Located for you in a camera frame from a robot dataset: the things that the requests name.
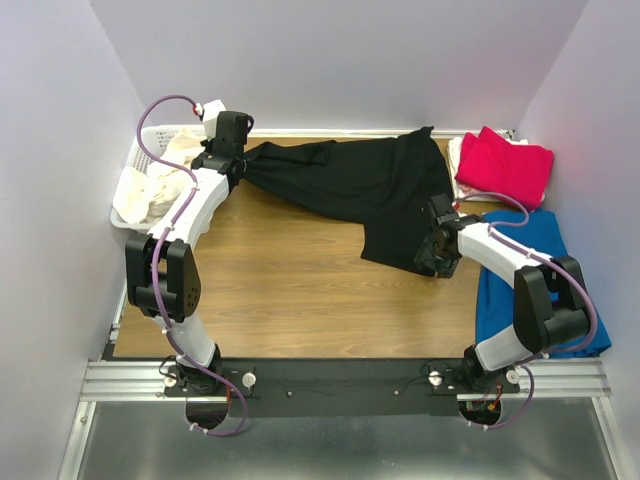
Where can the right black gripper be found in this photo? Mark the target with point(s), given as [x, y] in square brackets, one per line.
[444, 267]

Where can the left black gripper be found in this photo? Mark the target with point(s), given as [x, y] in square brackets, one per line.
[208, 145]

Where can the black floral print t-shirt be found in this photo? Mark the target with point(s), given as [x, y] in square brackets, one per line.
[382, 184]

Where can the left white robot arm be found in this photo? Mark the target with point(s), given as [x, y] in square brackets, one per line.
[161, 273]

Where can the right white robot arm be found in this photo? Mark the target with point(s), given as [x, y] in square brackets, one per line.
[551, 305]

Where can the cream white t-shirt in basket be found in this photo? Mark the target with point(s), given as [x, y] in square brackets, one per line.
[144, 197]

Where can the folded pink t-shirt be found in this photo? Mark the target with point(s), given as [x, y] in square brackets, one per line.
[490, 163]

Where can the folded white t-shirt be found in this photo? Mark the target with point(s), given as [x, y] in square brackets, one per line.
[454, 149]

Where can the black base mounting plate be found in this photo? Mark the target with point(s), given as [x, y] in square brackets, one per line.
[289, 388]

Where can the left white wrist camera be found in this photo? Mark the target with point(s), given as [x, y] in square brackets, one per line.
[208, 114]

